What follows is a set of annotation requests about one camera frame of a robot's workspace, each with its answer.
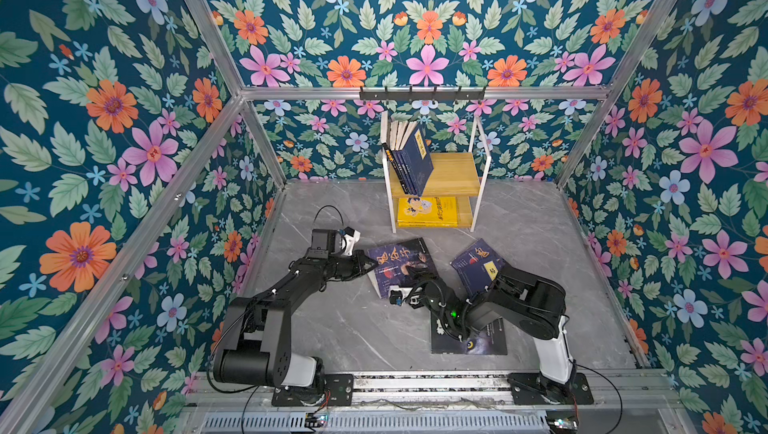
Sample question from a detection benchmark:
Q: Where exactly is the dark illustrated cover book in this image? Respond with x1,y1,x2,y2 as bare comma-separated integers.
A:
365,237,437,299

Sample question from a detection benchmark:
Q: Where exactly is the yellow cartoon cover book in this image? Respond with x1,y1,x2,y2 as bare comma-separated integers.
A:
397,197,459,226

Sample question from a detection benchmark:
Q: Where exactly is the navy book yellow label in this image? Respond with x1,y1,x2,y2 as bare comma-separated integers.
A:
386,118,408,194

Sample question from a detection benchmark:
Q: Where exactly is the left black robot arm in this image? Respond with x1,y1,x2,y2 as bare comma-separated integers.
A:
207,227,376,402

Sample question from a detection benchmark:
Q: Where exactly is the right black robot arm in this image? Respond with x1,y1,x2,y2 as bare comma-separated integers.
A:
389,265,576,404

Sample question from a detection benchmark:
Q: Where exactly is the purple book under right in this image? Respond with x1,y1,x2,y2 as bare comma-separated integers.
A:
450,239,502,295

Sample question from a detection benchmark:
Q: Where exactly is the black wolf cover book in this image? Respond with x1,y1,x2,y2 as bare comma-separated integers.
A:
430,314,508,356

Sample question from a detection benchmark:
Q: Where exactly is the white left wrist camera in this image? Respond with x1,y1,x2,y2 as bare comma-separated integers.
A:
339,227,361,257

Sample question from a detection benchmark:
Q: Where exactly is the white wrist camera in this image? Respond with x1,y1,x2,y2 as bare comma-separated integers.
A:
339,227,361,257
388,289,408,306

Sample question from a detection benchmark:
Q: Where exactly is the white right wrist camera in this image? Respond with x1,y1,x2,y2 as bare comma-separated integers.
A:
388,289,408,306

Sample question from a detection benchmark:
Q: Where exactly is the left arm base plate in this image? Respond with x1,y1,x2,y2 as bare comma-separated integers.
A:
271,374,355,407

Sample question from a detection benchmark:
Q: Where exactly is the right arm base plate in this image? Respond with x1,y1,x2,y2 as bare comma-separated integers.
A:
507,372,595,405

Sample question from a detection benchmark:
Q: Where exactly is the black hook rail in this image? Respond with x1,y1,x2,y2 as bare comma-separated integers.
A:
358,86,486,103

